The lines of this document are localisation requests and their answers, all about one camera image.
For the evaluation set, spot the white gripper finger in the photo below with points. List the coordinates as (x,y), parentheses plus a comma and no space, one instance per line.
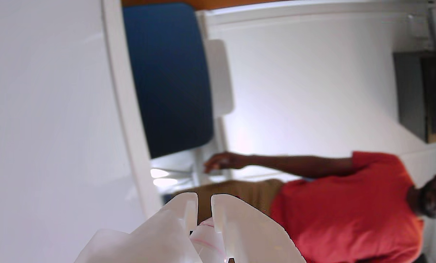
(156,237)
(254,237)

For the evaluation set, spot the red marker pen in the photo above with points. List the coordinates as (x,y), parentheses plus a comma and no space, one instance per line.
(207,239)

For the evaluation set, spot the bystander bare forearm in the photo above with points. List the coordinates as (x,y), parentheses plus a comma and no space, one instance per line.
(298,165)

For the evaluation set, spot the large whiteboard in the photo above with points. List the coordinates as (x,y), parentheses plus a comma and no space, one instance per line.
(39,109)

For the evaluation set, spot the bystander dark-skinned hand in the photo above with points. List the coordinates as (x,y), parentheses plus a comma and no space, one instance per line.
(223,160)

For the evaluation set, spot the person in mustard shorts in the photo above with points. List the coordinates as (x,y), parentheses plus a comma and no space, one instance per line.
(349,219)

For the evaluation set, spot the dark blue chair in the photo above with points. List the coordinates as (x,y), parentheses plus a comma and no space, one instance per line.
(167,80)

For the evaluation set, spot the dark wall cabinet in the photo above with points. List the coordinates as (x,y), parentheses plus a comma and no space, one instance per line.
(422,95)

